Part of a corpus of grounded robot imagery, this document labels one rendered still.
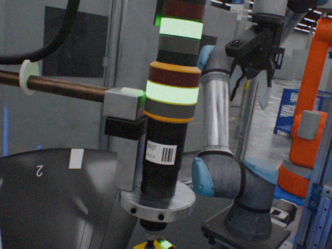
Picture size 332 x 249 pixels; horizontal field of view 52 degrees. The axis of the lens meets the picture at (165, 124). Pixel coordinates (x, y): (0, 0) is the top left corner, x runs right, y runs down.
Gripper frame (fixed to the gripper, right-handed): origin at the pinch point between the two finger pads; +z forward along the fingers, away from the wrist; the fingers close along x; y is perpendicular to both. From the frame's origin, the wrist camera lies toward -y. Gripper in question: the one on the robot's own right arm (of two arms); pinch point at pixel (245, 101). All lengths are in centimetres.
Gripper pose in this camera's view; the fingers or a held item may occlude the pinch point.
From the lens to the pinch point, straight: 84.8
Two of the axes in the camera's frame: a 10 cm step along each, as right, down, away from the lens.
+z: -1.3, 9.6, 2.4
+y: 7.3, -0.7, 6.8
